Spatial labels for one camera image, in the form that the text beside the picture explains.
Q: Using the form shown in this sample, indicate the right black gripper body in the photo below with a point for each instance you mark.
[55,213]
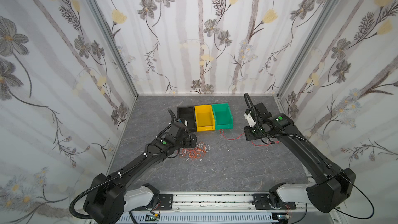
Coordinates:
[250,133]

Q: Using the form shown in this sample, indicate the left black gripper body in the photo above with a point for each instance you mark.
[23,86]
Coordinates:
[189,141]

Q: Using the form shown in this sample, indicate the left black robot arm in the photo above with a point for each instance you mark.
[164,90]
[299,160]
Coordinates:
[104,201]

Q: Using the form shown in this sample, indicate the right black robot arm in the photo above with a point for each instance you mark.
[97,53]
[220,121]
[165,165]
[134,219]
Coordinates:
[332,185]

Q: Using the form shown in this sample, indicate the black plastic bin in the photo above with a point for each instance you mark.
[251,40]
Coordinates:
[187,114]

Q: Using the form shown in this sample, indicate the yellow plastic bin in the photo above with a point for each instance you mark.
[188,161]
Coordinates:
[205,120]

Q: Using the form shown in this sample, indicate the green plastic bin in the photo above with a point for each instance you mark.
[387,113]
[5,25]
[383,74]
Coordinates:
[223,116]

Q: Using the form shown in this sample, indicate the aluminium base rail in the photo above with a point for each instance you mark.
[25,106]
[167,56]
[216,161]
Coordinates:
[219,208]

